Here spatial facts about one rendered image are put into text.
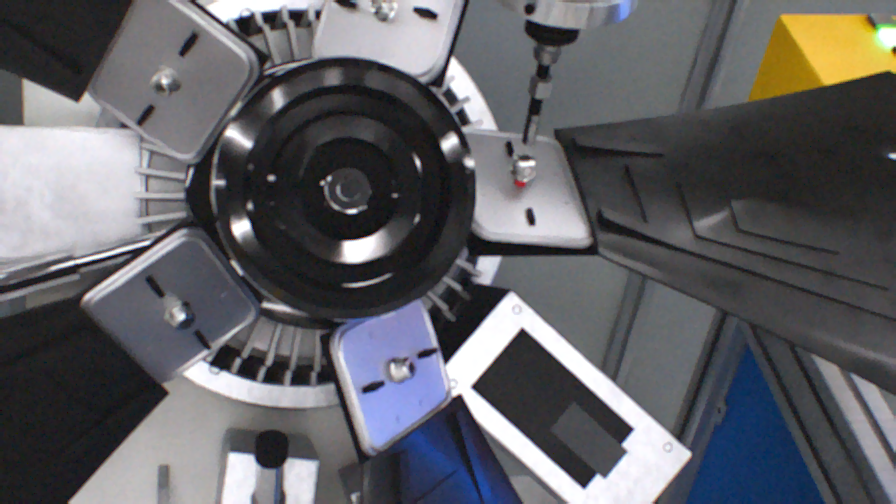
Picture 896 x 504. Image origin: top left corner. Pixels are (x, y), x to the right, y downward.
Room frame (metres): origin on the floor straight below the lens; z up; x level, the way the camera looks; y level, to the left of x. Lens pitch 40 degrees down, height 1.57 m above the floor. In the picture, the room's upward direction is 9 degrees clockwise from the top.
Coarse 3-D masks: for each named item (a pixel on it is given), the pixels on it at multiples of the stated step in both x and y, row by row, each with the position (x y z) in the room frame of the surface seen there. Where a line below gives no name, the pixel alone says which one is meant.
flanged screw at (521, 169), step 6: (516, 156) 0.51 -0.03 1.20; (522, 156) 0.51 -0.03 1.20; (528, 156) 0.51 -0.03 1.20; (516, 162) 0.50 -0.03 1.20; (522, 162) 0.50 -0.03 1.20; (528, 162) 0.50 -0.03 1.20; (534, 162) 0.51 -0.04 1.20; (510, 168) 0.51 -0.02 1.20; (516, 168) 0.50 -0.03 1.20; (522, 168) 0.50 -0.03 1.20; (528, 168) 0.50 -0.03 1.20; (534, 168) 0.51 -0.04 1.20; (516, 174) 0.50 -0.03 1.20; (522, 174) 0.50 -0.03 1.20; (528, 174) 0.50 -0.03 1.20; (534, 174) 0.50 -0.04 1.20; (516, 180) 0.51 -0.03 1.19; (522, 180) 0.51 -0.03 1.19; (522, 186) 0.51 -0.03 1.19
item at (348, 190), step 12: (348, 168) 0.44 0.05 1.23; (336, 180) 0.44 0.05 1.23; (348, 180) 0.44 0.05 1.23; (360, 180) 0.44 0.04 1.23; (336, 192) 0.43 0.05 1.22; (348, 192) 0.43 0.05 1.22; (360, 192) 0.43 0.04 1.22; (336, 204) 0.43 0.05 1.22; (348, 204) 0.43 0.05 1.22; (360, 204) 0.43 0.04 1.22
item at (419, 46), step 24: (360, 0) 0.56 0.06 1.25; (408, 0) 0.54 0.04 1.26; (432, 0) 0.54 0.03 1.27; (456, 0) 0.53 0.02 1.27; (336, 24) 0.56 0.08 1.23; (360, 24) 0.55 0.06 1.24; (384, 24) 0.54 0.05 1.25; (408, 24) 0.53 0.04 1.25; (432, 24) 0.53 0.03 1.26; (456, 24) 0.52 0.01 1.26; (312, 48) 0.55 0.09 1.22; (336, 48) 0.54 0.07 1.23; (360, 48) 0.54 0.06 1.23; (384, 48) 0.53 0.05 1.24; (408, 48) 0.52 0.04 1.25; (432, 48) 0.52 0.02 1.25; (408, 72) 0.51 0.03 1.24; (432, 72) 0.51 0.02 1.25
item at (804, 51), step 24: (792, 24) 0.93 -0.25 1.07; (816, 24) 0.94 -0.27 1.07; (840, 24) 0.94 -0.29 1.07; (864, 24) 0.95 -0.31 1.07; (768, 48) 0.94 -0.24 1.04; (792, 48) 0.91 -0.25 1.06; (816, 48) 0.90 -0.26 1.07; (840, 48) 0.90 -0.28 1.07; (864, 48) 0.91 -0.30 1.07; (888, 48) 0.91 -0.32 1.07; (768, 72) 0.93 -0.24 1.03; (792, 72) 0.89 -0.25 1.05; (816, 72) 0.86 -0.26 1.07; (840, 72) 0.87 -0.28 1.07; (864, 72) 0.87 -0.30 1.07; (768, 96) 0.92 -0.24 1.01
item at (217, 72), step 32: (160, 0) 0.49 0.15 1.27; (128, 32) 0.50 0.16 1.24; (160, 32) 0.50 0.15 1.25; (192, 32) 0.49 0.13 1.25; (224, 32) 0.49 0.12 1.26; (128, 64) 0.50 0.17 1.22; (160, 64) 0.50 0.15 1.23; (192, 64) 0.49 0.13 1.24; (224, 64) 0.49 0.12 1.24; (256, 64) 0.49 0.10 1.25; (96, 96) 0.50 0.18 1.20; (128, 96) 0.50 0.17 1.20; (160, 96) 0.50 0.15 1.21; (192, 96) 0.49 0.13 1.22; (224, 96) 0.49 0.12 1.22; (160, 128) 0.50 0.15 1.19; (192, 128) 0.50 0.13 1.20; (192, 160) 0.50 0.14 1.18
